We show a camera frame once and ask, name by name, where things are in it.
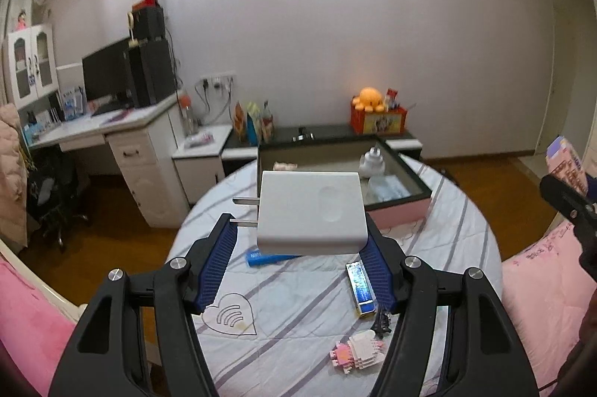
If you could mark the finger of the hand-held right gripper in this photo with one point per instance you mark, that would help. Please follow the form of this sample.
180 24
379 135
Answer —
593 188
566 199

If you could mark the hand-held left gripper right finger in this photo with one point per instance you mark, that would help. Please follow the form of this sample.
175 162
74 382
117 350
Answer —
380 280

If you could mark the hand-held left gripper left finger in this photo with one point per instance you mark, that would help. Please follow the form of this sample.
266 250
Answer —
217 266

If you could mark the blue shiny slim box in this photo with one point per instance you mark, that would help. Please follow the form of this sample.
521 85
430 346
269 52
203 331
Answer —
361 289

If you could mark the pink purple block toy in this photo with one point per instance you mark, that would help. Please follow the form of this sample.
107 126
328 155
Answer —
566 166

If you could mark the black beaded hair clip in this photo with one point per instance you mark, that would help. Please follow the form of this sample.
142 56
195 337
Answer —
380 322

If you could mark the blue pen-like stick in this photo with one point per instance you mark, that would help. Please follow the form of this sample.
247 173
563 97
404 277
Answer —
268 258

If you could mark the pink box with black rim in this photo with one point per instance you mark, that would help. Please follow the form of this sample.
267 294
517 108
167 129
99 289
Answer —
401 210

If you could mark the pink white block figure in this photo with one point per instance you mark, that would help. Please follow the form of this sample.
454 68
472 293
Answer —
359 350

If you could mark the white plug charger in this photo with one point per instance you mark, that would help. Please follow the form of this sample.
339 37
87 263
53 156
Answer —
308 215

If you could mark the white plug-in device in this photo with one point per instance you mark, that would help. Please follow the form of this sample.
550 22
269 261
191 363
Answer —
373 161

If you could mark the small pink doll figure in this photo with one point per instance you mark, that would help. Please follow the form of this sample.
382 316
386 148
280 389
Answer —
284 166

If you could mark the striped white tablecloth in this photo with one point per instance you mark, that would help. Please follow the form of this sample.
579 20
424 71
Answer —
289 299

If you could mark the pink quilt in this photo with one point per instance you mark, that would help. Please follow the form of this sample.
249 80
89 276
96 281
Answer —
545 294

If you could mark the low white side table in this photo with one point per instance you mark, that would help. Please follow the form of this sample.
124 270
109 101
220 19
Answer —
200 164

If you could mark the white desk with drawers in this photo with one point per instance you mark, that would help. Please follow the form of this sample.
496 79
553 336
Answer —
149 173

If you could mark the white door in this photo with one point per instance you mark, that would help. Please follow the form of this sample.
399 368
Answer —
559 75

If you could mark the pink packet on side table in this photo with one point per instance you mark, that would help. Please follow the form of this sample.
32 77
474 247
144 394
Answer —
200 139

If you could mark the orange snack bag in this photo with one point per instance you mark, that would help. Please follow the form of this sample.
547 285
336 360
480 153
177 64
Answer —
240 122

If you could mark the green snack bag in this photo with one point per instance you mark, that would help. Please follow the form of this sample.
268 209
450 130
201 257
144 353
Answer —
254 122

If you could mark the small drink bottle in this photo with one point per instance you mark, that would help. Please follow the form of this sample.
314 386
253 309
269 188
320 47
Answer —
267 124

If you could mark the bottle with orange cap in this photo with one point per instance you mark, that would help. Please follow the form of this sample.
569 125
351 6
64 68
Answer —
187 112

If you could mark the red cartoon storage box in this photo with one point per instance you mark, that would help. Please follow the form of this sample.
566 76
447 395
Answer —
380 122

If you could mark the black-topped low cabinet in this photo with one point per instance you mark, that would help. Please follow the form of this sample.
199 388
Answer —
326 130

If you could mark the black office chair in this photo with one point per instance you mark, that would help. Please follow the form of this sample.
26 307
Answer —
56 192

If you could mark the purple notebook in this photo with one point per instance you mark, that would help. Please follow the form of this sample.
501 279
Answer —
116 116

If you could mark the small toys in red box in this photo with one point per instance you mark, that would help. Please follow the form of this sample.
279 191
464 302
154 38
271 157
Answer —
392 98

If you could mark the orange octopus plush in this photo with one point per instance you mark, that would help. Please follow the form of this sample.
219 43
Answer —
368 98

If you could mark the pink blanket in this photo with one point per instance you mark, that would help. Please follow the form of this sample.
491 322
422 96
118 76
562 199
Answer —
28 317

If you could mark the black computer tower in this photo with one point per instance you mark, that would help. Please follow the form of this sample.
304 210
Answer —
149 73

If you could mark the blue boxes on desk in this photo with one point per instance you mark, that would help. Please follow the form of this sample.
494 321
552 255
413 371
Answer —
72 103

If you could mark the black computer monitor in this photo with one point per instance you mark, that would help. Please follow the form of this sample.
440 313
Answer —
105 73

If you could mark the pink padded jacket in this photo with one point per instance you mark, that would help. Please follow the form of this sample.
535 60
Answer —
9 173

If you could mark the black speaker box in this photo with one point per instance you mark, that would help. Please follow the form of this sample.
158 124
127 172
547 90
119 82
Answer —
149 24

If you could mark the beige desk fan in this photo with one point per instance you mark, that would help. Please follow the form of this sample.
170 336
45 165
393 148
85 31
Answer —
133 26

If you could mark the white glass-door cabinet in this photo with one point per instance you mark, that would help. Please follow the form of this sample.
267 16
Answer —
30 66

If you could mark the pink doll on cabinet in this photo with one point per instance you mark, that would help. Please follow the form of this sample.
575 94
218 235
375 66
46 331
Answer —
21 20

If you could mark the white wall socket strip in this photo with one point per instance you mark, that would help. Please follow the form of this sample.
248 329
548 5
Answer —
217 81

